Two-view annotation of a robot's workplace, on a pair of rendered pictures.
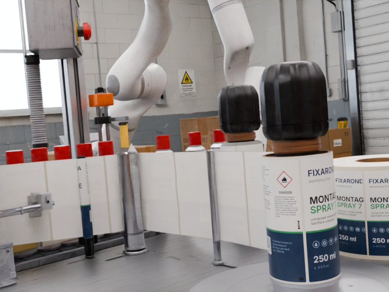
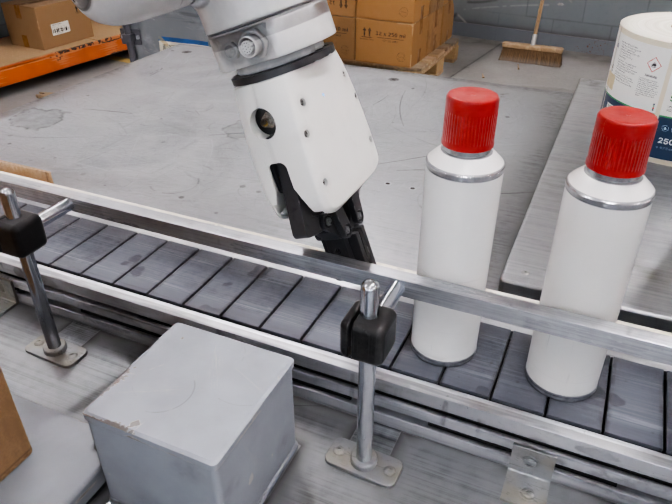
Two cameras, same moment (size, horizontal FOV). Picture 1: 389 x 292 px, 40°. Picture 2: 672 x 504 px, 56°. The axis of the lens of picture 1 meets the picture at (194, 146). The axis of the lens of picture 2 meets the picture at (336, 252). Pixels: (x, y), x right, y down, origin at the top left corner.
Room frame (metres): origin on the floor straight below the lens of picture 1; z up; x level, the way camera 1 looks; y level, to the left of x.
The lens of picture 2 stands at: (1.65, 0.25, 1.21)
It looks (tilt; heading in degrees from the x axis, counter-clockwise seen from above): 32 degrees down; 247
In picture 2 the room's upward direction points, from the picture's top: straight up
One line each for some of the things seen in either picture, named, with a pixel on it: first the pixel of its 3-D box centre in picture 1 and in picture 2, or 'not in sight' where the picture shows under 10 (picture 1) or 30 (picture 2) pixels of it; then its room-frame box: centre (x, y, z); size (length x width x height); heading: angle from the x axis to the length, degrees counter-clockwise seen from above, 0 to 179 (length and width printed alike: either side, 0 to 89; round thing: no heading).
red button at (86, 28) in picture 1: (84, 31); not in sight; (1.17, 0.22, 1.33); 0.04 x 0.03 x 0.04; 7
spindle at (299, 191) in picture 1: (298, 178); not in sight; (0.66, -0.12, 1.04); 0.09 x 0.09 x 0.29
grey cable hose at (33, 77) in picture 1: (36, 103); not in sight; (1.18, 0.34, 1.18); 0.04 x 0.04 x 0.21
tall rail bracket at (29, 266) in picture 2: not in sight; (51, 263); (1.70, -0.26, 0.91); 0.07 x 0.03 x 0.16; 42
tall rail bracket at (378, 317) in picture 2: not in sight; (376, 361); (1.49, -0.04, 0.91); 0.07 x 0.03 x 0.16; 42
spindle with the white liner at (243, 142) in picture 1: (242, 160); not in sight; (1.06, -0.09, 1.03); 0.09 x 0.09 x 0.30
